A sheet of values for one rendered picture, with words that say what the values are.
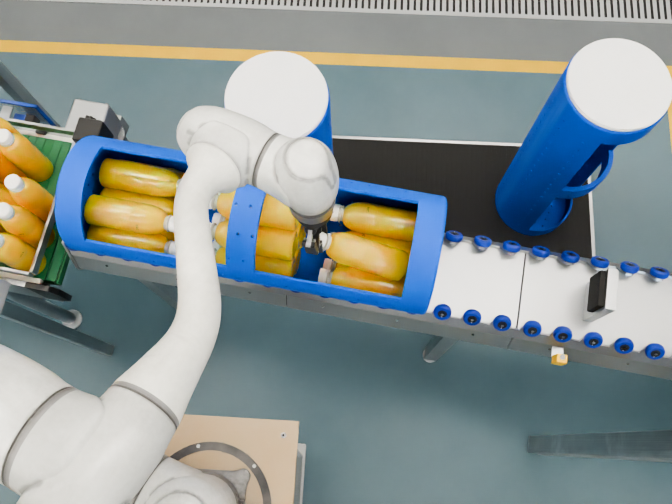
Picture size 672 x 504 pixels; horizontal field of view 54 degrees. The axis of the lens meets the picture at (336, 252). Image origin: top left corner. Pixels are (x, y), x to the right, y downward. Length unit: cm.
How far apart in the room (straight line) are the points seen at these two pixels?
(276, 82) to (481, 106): 139
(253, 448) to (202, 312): 73
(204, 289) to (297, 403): 170
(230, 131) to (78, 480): 58
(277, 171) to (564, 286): 97
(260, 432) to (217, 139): 76
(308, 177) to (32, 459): 54
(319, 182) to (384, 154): 166
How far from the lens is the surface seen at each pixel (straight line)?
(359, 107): 295
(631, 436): 178
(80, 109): 213
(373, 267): 147
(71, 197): 159
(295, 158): 104
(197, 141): 111
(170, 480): 139
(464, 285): 173
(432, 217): 145
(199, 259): 97
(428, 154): 271
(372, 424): 259
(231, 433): 160
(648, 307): 186
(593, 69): 194
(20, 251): 181
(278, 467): 159
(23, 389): 85
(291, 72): 183
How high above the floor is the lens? 259
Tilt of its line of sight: 74 degrees down
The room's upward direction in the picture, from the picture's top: 4 degrees counter-clockwise
